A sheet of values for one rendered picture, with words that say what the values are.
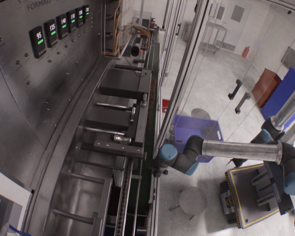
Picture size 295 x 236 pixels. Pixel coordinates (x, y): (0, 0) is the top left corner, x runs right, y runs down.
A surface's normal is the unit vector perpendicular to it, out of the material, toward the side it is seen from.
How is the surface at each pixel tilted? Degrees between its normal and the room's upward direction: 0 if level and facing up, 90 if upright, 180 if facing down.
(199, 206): 0
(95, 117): 0
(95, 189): 0
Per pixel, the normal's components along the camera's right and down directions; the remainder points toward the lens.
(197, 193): 0.14, -0.66
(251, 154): -0.55, 0.21
